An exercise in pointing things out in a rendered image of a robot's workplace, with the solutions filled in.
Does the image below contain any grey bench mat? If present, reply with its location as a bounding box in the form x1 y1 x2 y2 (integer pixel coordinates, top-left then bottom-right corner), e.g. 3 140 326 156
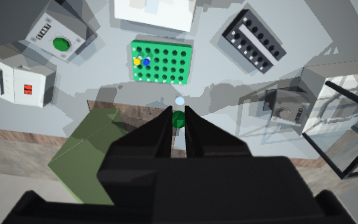
0 0 358 159

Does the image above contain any dark grey block with round holes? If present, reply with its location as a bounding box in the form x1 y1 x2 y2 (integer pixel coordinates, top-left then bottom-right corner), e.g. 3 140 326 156
222 9 286 74

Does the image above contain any green tube rack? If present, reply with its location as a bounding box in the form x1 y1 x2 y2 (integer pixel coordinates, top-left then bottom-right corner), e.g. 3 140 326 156
131 40 192 85

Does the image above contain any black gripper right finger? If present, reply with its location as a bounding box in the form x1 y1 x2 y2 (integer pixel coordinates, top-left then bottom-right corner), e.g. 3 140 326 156
185 105 253 158

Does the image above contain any yellow-capped tube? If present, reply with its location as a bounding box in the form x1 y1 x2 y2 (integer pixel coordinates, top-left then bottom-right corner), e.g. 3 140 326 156
134 56 142 65

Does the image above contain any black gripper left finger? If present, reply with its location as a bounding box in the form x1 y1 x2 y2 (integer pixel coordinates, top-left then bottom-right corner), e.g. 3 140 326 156
104 106 173 158

